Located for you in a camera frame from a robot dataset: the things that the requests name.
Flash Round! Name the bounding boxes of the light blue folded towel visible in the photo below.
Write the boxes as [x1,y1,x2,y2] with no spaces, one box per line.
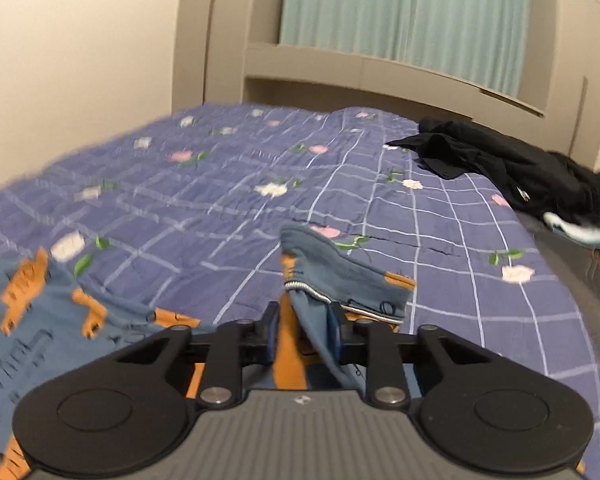
[543,212,600,249]

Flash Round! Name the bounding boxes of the blue orange patterned pants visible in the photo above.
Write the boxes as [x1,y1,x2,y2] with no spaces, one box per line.
[0,223,416,479]

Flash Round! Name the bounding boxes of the teal window curtain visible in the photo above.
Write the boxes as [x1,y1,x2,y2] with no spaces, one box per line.
[279,0,530,96]

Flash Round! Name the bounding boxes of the beige window bench cabinet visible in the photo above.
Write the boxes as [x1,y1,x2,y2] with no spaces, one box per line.
[172,0,600,167]

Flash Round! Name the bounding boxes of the black garment pile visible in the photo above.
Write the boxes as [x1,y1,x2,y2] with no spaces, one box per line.
[388,118,600,226]

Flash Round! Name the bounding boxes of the purple checked floral bedspread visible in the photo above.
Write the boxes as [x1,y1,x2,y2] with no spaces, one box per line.
[0,105,600,479]

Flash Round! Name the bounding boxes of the grey quilted mattress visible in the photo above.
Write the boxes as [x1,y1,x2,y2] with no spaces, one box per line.
[517,212,600,362]

